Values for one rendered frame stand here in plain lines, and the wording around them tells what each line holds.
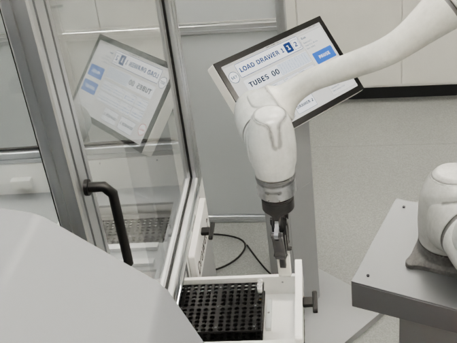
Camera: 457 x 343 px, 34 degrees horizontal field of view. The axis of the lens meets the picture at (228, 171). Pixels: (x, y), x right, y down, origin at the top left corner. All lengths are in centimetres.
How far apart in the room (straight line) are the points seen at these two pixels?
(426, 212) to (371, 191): 197
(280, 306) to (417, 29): 79
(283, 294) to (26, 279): 135
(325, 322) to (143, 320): 237
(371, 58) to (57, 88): 76
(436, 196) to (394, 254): 26
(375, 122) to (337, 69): 289
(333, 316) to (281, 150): 159
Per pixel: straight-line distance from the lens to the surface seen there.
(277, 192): 163
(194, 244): 202
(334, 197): 384
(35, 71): 105
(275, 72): 252
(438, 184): 187
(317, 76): 169
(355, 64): 163
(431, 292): 196
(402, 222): 217
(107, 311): 70
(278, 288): 196
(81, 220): 116
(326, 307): 312
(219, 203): 368
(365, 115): 462
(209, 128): 347
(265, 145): 157
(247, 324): 180
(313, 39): 267
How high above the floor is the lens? 212
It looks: 31 degrees down
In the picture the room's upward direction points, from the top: 7 degrees counter-clockwise
